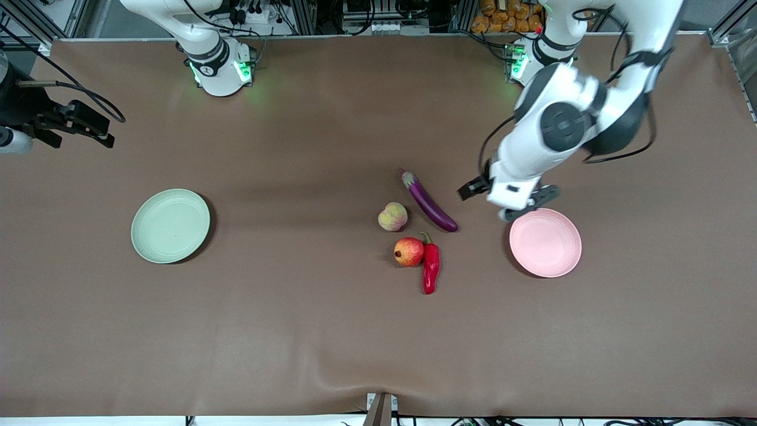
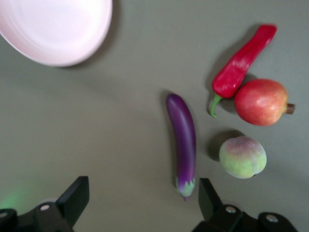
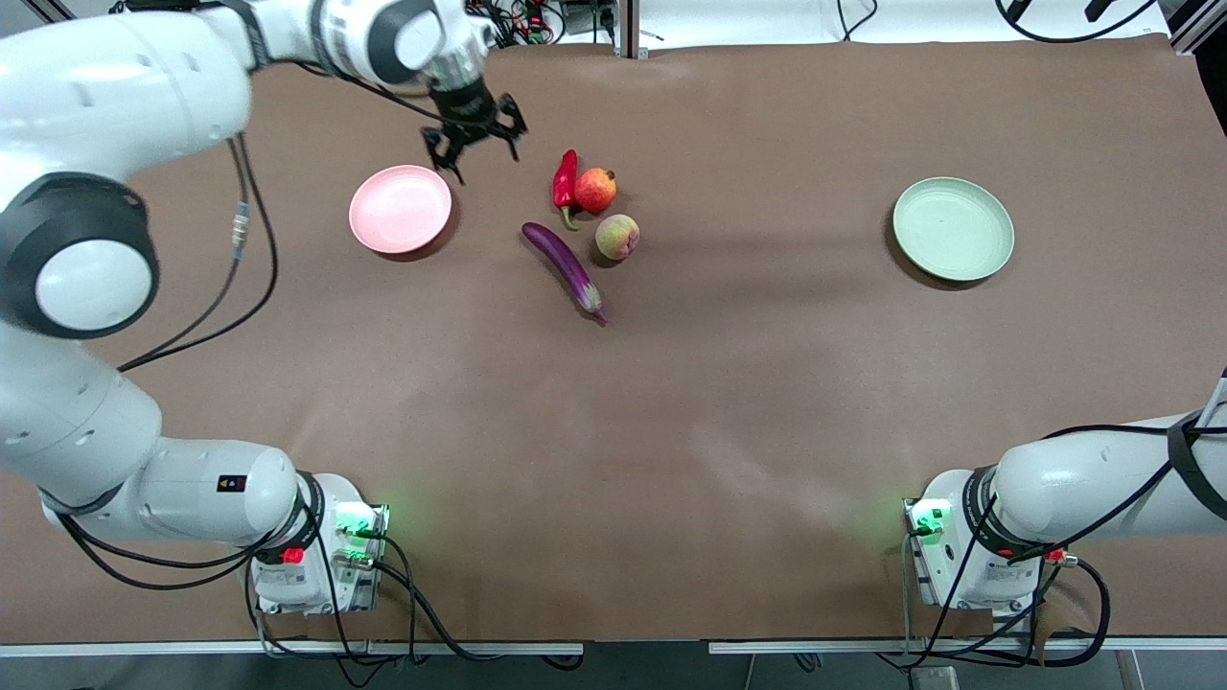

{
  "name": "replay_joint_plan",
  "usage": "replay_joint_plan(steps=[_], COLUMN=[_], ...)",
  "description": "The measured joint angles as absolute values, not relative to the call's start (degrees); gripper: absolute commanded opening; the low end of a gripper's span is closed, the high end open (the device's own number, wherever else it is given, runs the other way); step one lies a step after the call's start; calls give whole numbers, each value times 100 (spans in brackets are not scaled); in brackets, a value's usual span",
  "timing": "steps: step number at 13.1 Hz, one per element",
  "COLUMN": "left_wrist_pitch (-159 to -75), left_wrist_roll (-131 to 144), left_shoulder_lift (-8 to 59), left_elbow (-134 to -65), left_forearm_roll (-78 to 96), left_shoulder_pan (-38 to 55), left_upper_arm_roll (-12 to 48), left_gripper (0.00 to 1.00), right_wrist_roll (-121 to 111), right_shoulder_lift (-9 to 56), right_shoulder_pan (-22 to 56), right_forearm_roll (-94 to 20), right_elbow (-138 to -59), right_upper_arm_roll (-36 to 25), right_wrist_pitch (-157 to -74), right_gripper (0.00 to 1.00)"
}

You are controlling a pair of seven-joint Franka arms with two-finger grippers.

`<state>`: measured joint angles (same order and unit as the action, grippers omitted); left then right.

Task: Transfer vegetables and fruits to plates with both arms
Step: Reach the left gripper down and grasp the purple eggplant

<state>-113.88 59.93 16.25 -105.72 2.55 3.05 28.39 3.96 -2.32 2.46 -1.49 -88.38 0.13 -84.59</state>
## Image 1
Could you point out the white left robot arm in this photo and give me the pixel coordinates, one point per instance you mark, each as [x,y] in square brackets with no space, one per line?
[526,154]

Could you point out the metal table edge bracket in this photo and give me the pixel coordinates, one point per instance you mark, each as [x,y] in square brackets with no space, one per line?
[381,411]

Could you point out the brown table cover cloth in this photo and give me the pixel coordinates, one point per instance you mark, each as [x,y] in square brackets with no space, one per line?
[295,331]

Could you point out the red pepper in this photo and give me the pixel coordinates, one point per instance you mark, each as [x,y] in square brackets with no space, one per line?
[431,266]

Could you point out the aluminium corner frame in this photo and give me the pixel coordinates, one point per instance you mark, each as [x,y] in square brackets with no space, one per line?
[75,18]
[726,32]

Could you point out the red pomegranate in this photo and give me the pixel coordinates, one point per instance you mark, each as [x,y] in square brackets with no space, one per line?
[409,252]

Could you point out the pile of orange items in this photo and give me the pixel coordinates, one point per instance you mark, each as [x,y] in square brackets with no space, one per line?
[502,18]

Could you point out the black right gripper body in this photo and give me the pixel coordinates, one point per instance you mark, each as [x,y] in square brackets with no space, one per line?
[23,110]

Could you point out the purple eggplant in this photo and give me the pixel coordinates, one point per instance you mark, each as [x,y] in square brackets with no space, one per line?
[430,204]

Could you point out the pale peach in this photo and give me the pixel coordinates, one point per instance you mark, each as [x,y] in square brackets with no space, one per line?
[392,216]

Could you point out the aluminium frame post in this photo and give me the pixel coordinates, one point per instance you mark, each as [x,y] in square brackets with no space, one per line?
[304,15]
[464,15]

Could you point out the white power strip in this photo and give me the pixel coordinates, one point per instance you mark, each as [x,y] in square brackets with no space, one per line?
[263,22]

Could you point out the grey device with white connectors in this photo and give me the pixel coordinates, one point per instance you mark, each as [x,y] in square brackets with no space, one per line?
[387,26]

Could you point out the pink plate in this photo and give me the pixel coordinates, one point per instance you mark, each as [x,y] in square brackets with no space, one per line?
[545,242]

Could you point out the pale green plate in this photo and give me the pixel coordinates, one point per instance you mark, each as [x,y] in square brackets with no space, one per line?
[170,226]

